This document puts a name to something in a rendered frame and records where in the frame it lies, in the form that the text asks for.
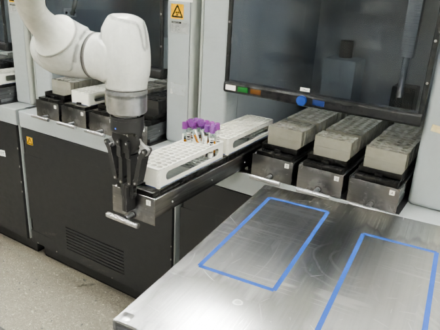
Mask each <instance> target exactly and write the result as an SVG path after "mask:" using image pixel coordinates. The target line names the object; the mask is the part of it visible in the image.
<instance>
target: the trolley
mask: <svg viewBox="0 0 440 330"><path fill-rule="evenodd" d="M113 330H440V226H438V225H433V224H430V223H425V222H421V221H416V220H413V219H408V218H404V217H400V216H396V215H391V214H388V213H383V212H379V211H375V210H370V209H366V208H361V207H358V206H353V205H349V204H344V203H341V202H336V201H333V200H328V199H324V198H319V197H316V196H311V195H308V194H303V193H299V192H294V191H289V190H286V189H281V188H277V187H273V186H269V185H264V186H263V187H262V188H261V189H259V190H258V191H257V192H256V193H255V194H254V195H253V196H252V197H251V198H250V199H249V200H247V201H246V202H245V203H244V204H243V205H241V206H240V207H239V208H238V209H237V210H236V211H235V212H234V213H233V214H232V215H230V216H229V217H228V218H227V219H226V220H224V221H223V222H222V223H221V224H220V225H219V226H218V227H217V228H216V229H215V230H213V231H212V232H211V233H210V234H209V235H207V236H206V237H205V239H203V240H202V241H201V242H200V243H199V244H198V245H197V246H195V247H194V248H193V249H192V250H191V251H190V252H188V254H186V255H185V256H184V257H183V258H182V259H181V260H180V261H178V262H177V263H176V264H175V265H174V266H173V267H172V268H171V269H169V271H167V272H166V273H165V274H164V275H163V276H161V277H160V278H159V279H158V280H157V281H156V282H155V283H154V284H153V285H152V286H150V287H149V288H148V289H147V290H146V291H144V292H143V293H142V294H141V295H140V296H139V297H138V298H137V299H136V300H135V301H134V302H132V303H131V304H130V305H129V306H127V307H126V308H125V309H124V310H123V311H122V312H121V313H120V314H119V315H118V316H117V317H115V318H114V319H113Z"/></svg>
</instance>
